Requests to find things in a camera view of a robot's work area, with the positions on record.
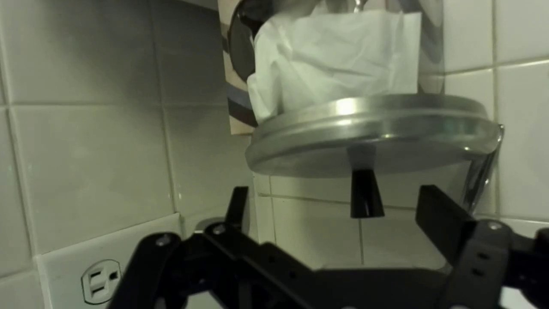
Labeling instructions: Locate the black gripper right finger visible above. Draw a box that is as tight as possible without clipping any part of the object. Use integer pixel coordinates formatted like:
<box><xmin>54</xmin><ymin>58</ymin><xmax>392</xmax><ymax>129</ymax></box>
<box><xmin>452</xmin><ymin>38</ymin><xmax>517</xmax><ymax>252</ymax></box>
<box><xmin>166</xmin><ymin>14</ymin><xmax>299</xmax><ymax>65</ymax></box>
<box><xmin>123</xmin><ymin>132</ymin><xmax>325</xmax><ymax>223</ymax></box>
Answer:
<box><xmin>414</xmin><ymin>182</ymin><xmax>549</xmax><ymax>309</ymax></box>

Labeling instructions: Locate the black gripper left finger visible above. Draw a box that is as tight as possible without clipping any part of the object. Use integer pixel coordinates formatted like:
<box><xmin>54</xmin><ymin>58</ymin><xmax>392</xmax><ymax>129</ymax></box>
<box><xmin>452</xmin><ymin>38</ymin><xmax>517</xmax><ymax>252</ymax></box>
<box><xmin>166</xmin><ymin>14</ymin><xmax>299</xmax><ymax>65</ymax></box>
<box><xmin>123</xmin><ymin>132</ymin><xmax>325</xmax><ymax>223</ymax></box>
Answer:
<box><xmin>106</xmin><ymin>184</ymin><xmax>322</xmax><ymax>309</ymax></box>

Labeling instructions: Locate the metal pot lid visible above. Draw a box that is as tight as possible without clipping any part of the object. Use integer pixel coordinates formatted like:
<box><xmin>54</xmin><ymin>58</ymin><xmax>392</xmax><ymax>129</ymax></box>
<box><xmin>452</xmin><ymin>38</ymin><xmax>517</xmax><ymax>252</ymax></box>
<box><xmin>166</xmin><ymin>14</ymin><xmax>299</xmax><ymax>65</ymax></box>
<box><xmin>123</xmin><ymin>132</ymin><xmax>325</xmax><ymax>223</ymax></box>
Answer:
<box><xmin>243</xmin><ymin>93</ymin><xmax>505</xmax><ymax>220</ymax></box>

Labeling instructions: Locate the white gas stove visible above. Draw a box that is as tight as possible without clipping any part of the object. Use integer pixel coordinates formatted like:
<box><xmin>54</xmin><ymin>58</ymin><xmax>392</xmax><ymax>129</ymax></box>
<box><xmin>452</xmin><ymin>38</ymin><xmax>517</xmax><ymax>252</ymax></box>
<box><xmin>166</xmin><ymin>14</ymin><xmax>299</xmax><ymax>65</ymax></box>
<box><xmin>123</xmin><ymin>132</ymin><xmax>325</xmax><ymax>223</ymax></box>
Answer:
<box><xmin>215</xmin><ymin>0</ymin><xmax>447</xmax><ymax>137</ymax></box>

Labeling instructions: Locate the white crumpled paper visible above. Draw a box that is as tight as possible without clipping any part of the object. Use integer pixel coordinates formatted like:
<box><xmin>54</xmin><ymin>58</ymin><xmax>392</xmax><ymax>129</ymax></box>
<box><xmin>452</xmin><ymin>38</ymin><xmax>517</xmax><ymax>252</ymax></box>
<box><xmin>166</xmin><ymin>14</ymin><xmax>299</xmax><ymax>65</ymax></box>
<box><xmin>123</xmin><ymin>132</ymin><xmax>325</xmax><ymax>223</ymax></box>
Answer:
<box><xmin>245</xmin><ymin>9</ymin><xmax>423</xmax><ymax>125</ymax></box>

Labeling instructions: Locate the white wall outlet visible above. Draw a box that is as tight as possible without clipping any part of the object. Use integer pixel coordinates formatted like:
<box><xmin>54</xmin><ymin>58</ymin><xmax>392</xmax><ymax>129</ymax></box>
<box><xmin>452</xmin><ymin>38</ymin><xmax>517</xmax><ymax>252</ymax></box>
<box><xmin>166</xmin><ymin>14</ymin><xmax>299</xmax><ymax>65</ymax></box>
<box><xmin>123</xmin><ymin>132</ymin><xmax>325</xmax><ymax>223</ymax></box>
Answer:
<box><xmin>32</xmin><ymin>211</ymin><xmax>184</xmax><ymax>309</ymax></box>

